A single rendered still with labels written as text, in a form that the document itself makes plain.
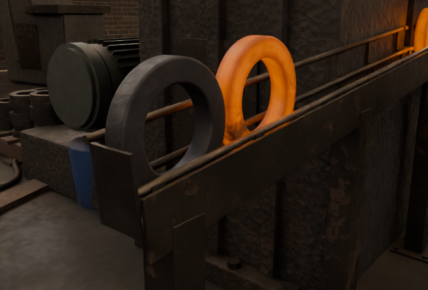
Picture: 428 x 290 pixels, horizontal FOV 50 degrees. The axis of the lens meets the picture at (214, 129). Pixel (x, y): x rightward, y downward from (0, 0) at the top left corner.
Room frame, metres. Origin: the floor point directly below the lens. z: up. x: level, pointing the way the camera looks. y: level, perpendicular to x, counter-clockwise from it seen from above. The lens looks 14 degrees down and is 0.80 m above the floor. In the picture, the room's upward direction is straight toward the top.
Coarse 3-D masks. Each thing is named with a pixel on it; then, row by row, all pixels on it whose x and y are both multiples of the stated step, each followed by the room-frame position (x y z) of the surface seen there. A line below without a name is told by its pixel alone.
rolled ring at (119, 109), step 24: (144, 72) 0.53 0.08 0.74; (168, 72) 0.55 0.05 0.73; (192, 72) 0.58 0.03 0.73; (120, 96) 0.51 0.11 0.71; (144, 96) 0.52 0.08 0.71; (192, 96) 0.62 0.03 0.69; (216, 96) 0.62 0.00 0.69; (120, 120) 0.50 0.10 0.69; (144, 120) 0.52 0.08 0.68; (216, 120) 0.62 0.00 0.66; (120, 144) 0.49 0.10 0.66; (192, 144) 0.62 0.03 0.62; (216, 144) 0.62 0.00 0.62; (144, 168) 0.51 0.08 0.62
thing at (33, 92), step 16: (16, 96) 2.41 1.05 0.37; (32, 96) 2.25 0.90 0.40; (48, 96) 2.23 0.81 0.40; (0, 112) 2.54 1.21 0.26; (16, 112) 2.42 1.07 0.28; (32, 112) 2.25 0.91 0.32; (48, 112) 2.24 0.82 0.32; (0, 128) 2.56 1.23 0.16; (16, 128) 2.42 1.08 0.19; (0, 144) 2.52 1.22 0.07; (16, 144) 2.28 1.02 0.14
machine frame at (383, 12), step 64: (192, 0) 1.37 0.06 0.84; (256, 0) 1.23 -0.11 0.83; (320, 0) 1.11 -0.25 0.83; (384, 0) 1.27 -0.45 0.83; (256, 64) 1.21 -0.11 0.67; (320, 64) 1.10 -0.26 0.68; (384, 64) 1.31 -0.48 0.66; (192, 128) 1.36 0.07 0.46; (384, 128) 1.34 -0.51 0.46; (320, 192) 1.09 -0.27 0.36; (384, 192) 1.39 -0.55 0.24; (256, 256) 1.21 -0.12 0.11; (320, 256) 1.08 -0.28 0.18
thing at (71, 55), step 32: (64, 64) 1.95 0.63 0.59; (96, 64) 1.87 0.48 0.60; (128, 64) 2.00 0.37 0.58; (64, 96) 1.96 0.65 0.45; (96, 96) 1.84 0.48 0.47; (32, 128) 2.19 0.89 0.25; (64, 128) 2.19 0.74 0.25; (96, 128) 2.08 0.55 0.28; (32, 160) 2.08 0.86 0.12; (64, 160) 1.90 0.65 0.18; (64, 192) 1.92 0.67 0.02; (96, 192) 1.76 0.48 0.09
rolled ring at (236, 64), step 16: (240, 48) 0.67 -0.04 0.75; (256, 48) 0.68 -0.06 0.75; (272, 48) 0.71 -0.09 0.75; (224, 64) 0.66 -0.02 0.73; (240, 64) 0.65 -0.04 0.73; (272, 64) 0.74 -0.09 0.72; (288, 64) 0.75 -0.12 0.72; (224, 80) 0.64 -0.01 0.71; (240, 80) 0.65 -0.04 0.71; (272, 80) 0.76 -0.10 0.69; (288, 80) 0.75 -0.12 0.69; (224, 96) 0.64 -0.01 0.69; (240, 96) 0.65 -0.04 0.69; (272, 96) 0.77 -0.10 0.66; (288, 96) 0.75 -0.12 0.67; (240, 112) 0.65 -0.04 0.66; (272, 112) 0.75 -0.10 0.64; (288, 112) 0.75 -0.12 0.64; (240, 128) 0.65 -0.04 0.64; (256, 128) 0.73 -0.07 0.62; (224, 144) 0.67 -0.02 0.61
